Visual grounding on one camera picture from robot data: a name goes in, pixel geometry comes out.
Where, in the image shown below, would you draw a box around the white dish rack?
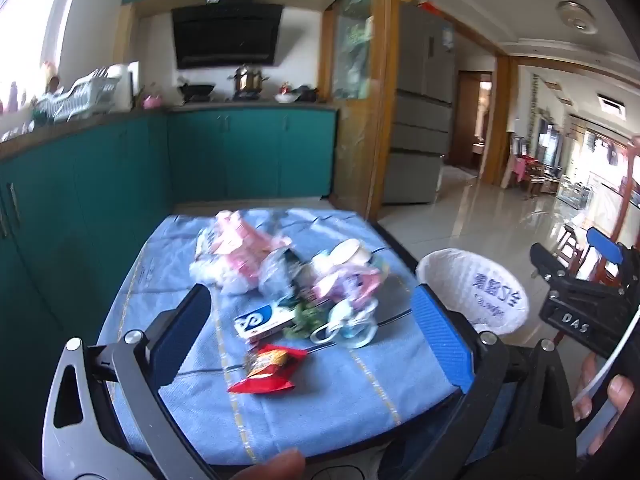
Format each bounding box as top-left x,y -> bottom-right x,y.
35,67 -> 123,123

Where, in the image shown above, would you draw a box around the blue and white carton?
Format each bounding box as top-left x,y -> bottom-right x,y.
234,299 -> 301,343

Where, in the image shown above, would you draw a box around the steel cooking pot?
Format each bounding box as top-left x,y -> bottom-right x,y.
229,64 -> 271,100

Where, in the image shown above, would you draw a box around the red snack wrapper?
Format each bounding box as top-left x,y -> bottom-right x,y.
227,344 -> 308,395

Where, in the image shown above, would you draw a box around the pink printed wrapper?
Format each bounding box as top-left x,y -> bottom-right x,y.
312,265 -> 388,311

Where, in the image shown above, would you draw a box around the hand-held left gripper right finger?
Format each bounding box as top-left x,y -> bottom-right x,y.
400,282 -> 577,480

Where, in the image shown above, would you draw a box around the grey refrigerator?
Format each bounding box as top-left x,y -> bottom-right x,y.
382,2 -> 457,206

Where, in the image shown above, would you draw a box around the pink plastic bag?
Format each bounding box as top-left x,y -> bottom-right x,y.
200,210 -> 293,281

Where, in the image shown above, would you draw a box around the black wok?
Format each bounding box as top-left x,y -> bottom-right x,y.
177,79 -> 217,103

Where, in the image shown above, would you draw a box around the person's right hand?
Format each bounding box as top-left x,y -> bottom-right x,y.
572,352 -> 640,423

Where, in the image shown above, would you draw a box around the ceiling air vent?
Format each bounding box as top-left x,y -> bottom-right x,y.
597,94 -> 628,120

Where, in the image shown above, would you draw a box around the black range hood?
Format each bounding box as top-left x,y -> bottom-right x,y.
171,0 -> 284,70

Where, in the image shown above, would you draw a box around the white kitchen appliance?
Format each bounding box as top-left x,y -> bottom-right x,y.
107,61 -> 141,111

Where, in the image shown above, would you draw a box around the teal base cabinet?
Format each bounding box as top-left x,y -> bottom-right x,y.
0,110 -> 173,461
167,107 -> 338,203

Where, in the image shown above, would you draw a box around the person's left hand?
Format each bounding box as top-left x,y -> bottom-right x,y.
220,449 -> 307,480

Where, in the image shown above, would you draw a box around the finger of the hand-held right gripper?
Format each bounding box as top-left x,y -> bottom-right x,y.
586,226 -> 640,283
530,241 -> 620,302

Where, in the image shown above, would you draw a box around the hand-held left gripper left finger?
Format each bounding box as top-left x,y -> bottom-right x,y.
41,282 -> 221,480

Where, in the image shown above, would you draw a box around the blue striped tablecloth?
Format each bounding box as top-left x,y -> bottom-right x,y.
97,207 -> 466,466

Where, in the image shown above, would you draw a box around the silver foil snack bag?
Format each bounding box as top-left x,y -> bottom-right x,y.
259,247 -> 313,306

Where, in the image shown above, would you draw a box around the round ceiling lamp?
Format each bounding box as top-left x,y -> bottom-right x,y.
556,0 -> 598,36

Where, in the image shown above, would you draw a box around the white lined waste bin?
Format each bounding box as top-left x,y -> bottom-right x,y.
416,249 -> 530,336

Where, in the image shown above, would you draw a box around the green vegetable scraps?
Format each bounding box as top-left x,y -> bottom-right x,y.
284,302 -> 331,338

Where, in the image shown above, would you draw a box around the wooden framed glass door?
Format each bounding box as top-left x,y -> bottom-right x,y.
320,0 -> 401,221

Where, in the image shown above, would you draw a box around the wooden chair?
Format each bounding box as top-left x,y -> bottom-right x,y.
555,225 -> 587,272

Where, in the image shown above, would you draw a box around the white plastic bag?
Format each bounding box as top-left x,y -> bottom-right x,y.
189,252 -> 261,295

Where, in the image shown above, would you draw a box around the pink cloth covered table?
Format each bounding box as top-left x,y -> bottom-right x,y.
510,155 -> 538,183

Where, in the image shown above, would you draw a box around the white cable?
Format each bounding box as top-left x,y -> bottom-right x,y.
572,320 -> 640,406

